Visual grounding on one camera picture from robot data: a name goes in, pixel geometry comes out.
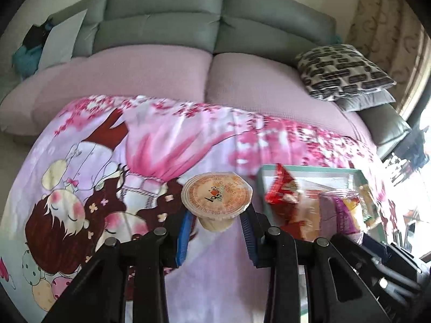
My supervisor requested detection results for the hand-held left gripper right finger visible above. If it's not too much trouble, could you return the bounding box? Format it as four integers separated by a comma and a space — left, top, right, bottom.
239, 205, 395, 323

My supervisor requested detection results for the light grey pillow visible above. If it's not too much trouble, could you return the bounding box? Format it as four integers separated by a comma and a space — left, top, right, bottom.
40, 8, 88, 71

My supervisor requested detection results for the blue cloth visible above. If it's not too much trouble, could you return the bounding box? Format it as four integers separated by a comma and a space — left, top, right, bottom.
12, 45, 44, 76

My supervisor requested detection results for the red triangular snack packet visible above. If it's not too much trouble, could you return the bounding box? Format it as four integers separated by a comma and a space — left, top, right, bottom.
264, 163, 300, 206

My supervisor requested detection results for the black white patterned pillow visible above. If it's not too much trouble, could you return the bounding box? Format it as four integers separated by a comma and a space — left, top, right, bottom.
296, 44, 397, 101

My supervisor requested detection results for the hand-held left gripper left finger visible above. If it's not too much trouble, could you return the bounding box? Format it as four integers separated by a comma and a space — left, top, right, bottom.
42, 207, 196, 323

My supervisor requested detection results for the printed cartoon blanket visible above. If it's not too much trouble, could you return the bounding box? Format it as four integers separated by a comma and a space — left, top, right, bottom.
0, 95, 405, 323

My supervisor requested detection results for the beige patterned curtain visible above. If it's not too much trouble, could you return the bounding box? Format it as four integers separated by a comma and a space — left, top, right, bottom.
347, 0, 425, 108

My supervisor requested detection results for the jelly cup orange lid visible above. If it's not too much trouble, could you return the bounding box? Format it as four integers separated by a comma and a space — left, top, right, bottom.
181, 171, 254, 233

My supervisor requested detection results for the grey sofa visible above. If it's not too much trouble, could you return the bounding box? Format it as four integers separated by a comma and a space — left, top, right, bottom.
0, 0, 413, 155

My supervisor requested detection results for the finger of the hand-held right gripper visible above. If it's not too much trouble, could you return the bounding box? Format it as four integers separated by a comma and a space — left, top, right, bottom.
333, 234, 388, 267

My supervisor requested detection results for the yellowish snack packet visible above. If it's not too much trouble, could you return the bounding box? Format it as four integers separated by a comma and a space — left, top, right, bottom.
357, 183, 383, 231

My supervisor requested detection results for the black bag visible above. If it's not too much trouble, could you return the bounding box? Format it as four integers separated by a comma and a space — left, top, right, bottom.
22, 20, 54, 48

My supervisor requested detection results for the pink sofa cover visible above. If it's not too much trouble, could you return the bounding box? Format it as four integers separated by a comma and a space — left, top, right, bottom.
0, 44, 378, 149

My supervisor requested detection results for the purple snack packet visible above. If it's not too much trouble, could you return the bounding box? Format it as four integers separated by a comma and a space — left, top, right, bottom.
318, 189, 366, 243

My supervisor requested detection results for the dark grey pillow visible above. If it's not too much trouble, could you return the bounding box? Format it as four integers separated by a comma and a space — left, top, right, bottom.
335, 89, 396, 113

